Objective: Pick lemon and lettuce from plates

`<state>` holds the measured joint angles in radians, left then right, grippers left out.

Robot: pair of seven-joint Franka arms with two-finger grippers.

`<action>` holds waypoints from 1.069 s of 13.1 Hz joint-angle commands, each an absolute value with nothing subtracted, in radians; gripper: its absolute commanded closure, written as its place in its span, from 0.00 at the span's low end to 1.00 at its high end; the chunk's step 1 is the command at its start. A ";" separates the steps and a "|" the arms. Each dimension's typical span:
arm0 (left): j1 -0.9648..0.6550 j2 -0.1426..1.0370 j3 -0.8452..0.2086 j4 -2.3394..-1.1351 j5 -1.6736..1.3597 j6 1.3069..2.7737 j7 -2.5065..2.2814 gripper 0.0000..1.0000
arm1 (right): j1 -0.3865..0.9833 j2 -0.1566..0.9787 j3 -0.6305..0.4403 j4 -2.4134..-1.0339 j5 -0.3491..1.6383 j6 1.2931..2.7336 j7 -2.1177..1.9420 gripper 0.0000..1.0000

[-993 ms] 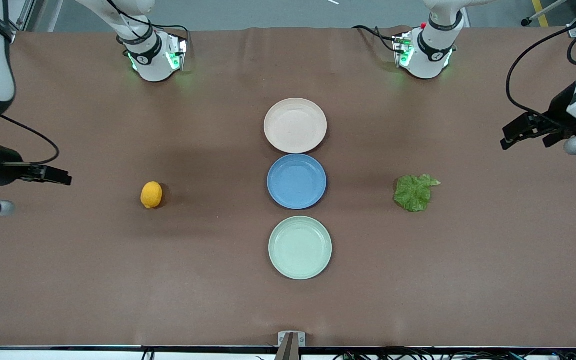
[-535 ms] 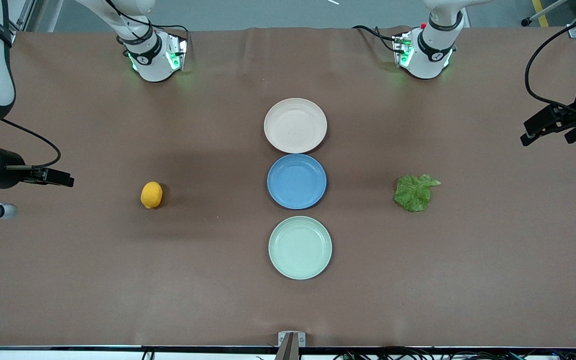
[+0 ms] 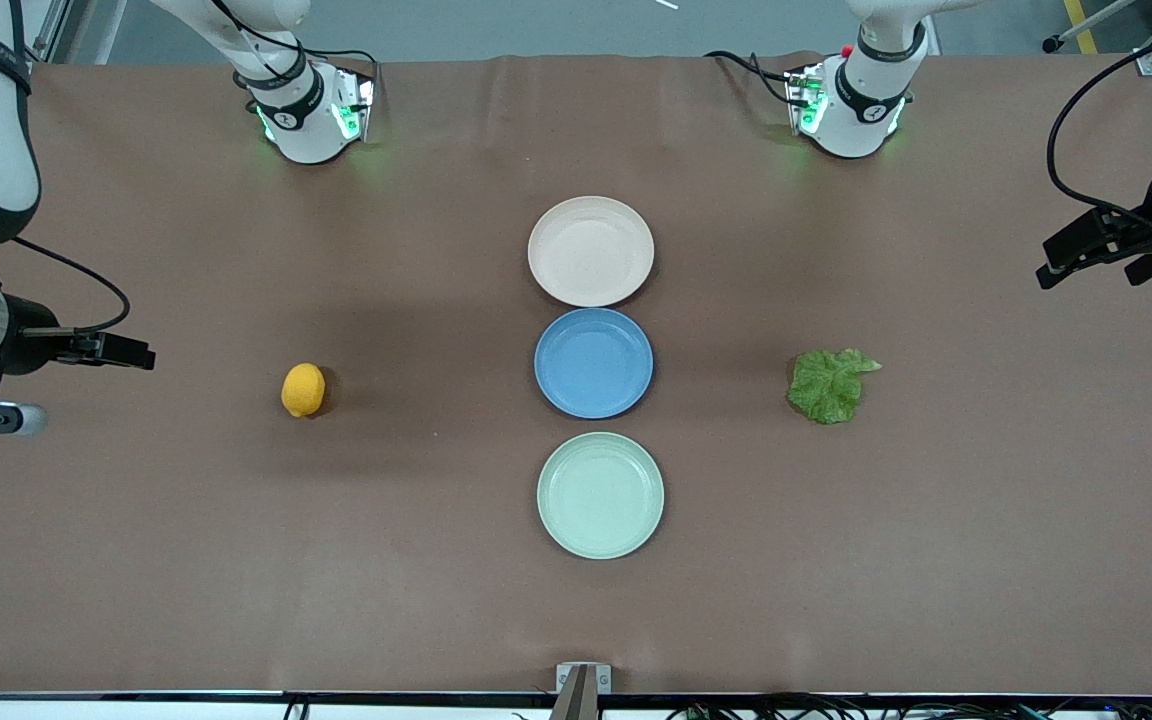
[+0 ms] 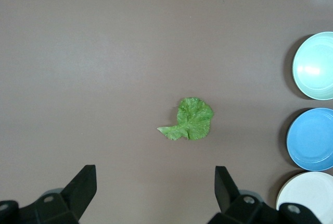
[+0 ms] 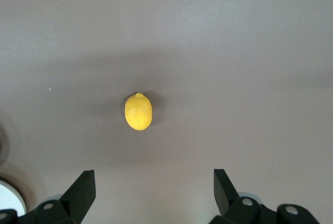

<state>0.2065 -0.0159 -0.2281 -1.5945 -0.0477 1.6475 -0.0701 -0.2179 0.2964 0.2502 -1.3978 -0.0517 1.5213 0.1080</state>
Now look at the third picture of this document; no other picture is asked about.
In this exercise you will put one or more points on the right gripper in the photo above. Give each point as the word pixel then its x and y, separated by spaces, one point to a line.
pixel 32 335

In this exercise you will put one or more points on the yellow lemon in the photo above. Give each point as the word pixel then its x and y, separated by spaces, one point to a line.
pixel 303 390

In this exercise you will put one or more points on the green lettuce leaf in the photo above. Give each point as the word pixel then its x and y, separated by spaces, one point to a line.
pixel 831 385

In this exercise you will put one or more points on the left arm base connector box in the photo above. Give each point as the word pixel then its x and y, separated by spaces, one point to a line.
pixel 804 95

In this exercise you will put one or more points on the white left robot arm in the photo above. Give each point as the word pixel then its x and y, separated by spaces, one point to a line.
pixel 861 120

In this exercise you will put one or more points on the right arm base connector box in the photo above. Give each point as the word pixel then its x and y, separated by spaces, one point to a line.
pixel 356 105

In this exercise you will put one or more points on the brown table cover mat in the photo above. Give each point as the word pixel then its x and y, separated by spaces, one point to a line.
pixel 236 500

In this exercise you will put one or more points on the grey tripod leg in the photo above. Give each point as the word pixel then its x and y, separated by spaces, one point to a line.
pixel 1056 42

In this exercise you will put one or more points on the blue round plate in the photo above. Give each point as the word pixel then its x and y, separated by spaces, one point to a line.
pixel 591 365

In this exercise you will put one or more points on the cream round plate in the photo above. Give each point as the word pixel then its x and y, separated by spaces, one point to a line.
pixel 591 250

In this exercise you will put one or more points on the pale green round plate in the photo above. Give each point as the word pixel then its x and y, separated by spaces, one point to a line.
pixel 601 495

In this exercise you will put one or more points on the silver metal table bracket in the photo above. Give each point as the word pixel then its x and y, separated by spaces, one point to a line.
pixel 564 672

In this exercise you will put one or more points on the grey upright mounting post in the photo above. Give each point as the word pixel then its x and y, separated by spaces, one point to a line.
pixel 578 700

